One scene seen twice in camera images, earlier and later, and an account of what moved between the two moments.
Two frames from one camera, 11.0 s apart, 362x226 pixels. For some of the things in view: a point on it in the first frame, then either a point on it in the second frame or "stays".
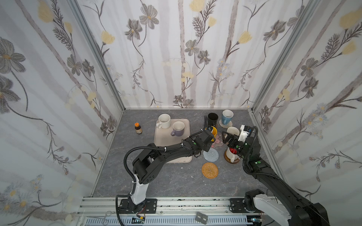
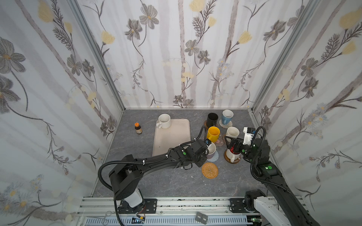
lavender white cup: x=178 y=127 → x=212 y=149
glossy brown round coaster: x=235 y=161 stays
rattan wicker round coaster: x=210 y=170 stays
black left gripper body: x=207 y=133 → x=203 y=148
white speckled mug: x=164 y=121 stays
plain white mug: x=233 y=130 stays
